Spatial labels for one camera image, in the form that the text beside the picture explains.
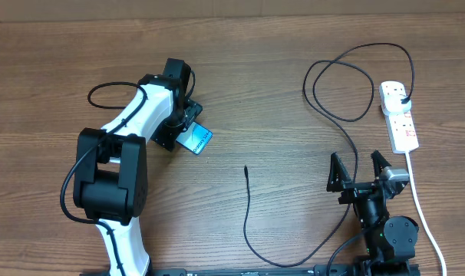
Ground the Samsung Galaxy smartphone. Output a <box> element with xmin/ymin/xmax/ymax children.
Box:
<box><xmin>176</xmin><ymin>122</ymin><xmax>213</xmax><ymax>155</ymax></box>

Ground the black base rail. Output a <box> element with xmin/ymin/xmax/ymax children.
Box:
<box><xmin>150</xmin><ymin>264</ymin><xmax>421</xmax><ymax>276</ymax></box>

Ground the white USB charger adapter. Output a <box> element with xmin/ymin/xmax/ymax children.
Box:
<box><xmin>381</xmin><ymin>94</ymin><xmax>412</xmax><ymax>116</ymax></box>

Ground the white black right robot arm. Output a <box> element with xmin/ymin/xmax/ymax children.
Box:
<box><xmin>316</xmin><ymin>151</ymin><xmax>420</xmax><ymax>275</ymax></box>

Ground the white power strip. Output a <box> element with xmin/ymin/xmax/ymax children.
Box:
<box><xmin>379</xmin><ymin>80</ymin><xmax>419</xmax><ymax>154</ymax></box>

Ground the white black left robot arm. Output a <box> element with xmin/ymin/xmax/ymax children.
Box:
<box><xmin>60</xmin><ymin>58</ymin><xmax>213</xmax><ymax>275</ymax></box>

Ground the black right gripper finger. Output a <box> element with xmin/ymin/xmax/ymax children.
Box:
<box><xmin>326</xmin><ymin>153</ymin><xmax>351</xmax><ymax>192</ymax></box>
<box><xmin>371</xmin><ymin>150</ymin><xmax>391</xmax><ymax>179</ymax></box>

